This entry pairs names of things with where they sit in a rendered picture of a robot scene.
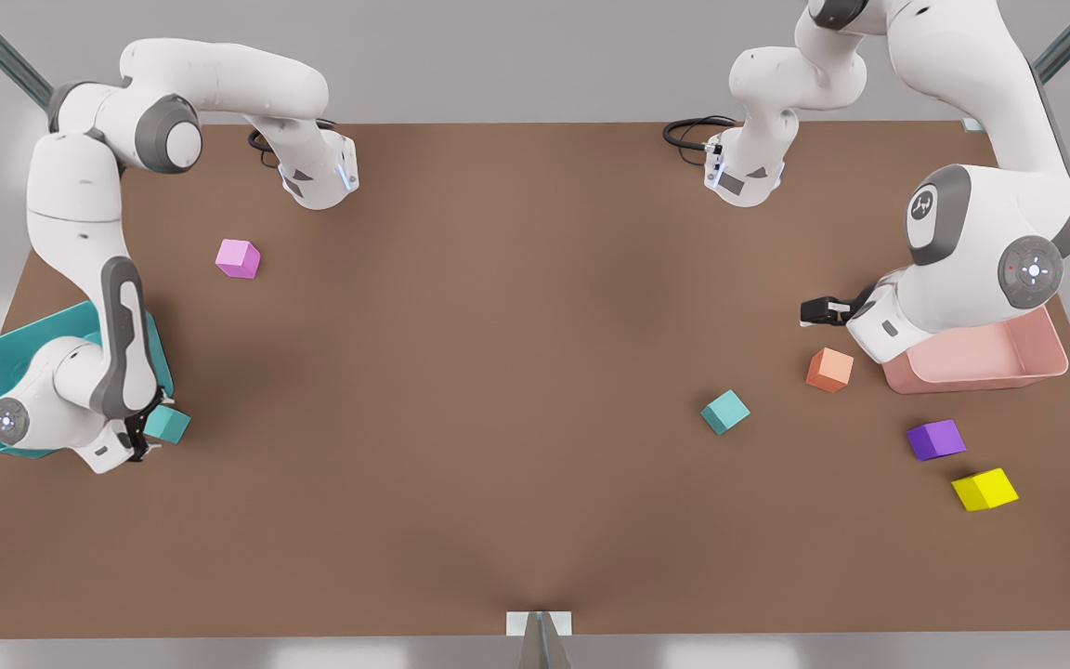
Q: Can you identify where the pink tray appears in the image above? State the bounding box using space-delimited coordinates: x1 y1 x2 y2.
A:
881 306 1070 395

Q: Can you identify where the purple cube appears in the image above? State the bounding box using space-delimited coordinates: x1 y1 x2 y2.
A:
906 419 968 463

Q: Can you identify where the orange cube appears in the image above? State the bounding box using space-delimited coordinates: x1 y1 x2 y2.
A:
805 348 855 394

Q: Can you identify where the black cable loop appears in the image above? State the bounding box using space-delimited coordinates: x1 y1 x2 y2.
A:
248 119 339 170
662 115 741 168

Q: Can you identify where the pink cube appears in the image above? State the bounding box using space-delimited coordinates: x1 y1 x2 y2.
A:
215 239 262 281

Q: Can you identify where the teal tray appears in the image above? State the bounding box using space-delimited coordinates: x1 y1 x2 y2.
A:
0 300 175 460

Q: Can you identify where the teal blue cube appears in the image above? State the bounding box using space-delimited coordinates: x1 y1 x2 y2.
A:
701 389 751 437
144 406 192 446

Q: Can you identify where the yellow cube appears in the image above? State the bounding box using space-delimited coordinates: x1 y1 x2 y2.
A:
951 467 1020 513

